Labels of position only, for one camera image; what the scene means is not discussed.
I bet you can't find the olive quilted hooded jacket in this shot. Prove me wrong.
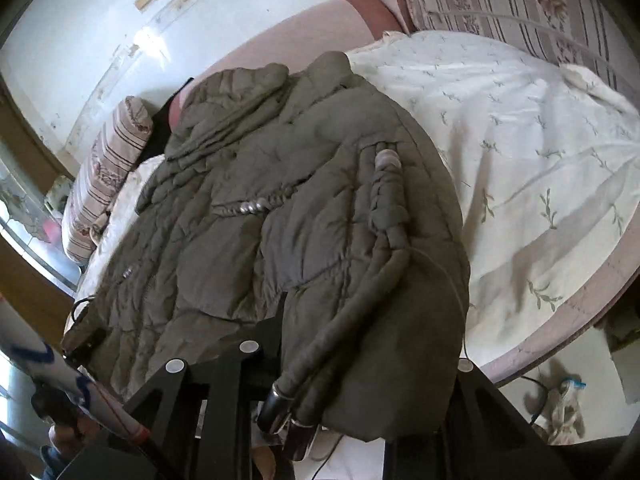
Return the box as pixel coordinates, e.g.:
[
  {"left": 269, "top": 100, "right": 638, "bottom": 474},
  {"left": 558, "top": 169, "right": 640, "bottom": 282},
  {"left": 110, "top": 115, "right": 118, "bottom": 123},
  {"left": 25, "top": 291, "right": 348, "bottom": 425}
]
[{"left": 62, "top": 52, "right": 470, "bottom": 441}]

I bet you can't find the stained glass door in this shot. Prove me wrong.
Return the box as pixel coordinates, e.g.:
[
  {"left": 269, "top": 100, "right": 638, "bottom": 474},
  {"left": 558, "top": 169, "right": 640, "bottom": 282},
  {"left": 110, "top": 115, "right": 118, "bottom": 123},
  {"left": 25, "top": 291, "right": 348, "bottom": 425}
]
[{"left": 1, "top": 141, "right": 81, "bottom": 297}]

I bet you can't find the white leaf print bedsheet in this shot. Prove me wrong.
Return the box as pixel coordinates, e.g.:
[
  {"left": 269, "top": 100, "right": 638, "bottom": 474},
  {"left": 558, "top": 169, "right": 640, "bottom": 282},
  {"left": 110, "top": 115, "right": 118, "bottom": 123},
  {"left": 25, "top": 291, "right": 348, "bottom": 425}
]
[{"left": 64, "top": 32, "right": 639, "bottom": 365}]

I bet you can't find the striped floral cushion left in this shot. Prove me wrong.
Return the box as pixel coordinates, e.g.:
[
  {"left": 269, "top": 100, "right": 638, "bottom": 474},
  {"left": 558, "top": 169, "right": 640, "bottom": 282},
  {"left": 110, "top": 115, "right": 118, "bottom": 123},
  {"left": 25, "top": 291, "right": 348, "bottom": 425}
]
[{"left": 62, "top": 96, "right": 153, "bottom": 266}]

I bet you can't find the striped floral cushion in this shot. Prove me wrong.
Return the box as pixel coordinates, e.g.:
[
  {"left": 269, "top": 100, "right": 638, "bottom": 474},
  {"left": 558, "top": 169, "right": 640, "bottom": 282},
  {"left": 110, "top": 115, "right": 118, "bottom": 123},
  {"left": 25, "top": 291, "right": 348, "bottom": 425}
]
[
  {"left": 62, "top": 96, "right": 153, "bottom": 266},
  {"left": 406, "top": 0, "right": 639, "bottom": 105}
]

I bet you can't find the cloth on floor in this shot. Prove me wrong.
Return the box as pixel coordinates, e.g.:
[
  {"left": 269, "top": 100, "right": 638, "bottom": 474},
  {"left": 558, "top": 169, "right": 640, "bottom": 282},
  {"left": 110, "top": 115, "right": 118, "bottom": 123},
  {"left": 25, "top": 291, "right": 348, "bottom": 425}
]
[{"left": 547, "top": 377, "right": 586, "bottom": 445}]

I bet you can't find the striped floral cushion right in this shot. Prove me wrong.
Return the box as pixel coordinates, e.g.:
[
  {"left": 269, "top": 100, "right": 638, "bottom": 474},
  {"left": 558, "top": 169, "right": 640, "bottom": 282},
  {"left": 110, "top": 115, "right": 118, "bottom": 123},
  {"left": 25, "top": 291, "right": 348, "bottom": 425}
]
[{"left": 406, "top": 0, "right": 639, "bottom": 105}]

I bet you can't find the pink bolster cushion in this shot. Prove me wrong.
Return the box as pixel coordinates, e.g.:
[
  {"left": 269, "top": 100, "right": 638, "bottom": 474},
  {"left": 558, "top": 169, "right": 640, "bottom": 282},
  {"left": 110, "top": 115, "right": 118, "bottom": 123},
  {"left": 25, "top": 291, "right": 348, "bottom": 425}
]
[{"left": 168, "top": 0, "right": 402, "bottom": 129}]

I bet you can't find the white blue patterned sleeve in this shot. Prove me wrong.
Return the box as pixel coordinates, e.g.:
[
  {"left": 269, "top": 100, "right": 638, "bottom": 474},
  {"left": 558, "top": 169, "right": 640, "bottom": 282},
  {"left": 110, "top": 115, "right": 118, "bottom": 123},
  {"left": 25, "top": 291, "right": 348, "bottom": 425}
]
[{"left": 1, "top": 298, "right": 150, "bottom": 445}]

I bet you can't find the black garment behind bolster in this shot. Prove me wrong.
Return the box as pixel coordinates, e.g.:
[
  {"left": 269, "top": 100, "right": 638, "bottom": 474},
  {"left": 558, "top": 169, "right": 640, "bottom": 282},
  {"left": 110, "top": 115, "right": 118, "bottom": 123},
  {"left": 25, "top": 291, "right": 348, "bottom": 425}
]
[{"left": 145, "top": 78, "right": 192, "bottom": 157}]

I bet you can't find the leaf print blanket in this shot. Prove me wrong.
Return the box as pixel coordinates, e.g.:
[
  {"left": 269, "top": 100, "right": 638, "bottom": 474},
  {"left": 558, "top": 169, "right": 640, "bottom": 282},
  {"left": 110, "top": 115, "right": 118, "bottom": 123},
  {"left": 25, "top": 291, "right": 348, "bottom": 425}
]
[{"left": 44, "top": 174, "right": 74, "bottom": 214}]

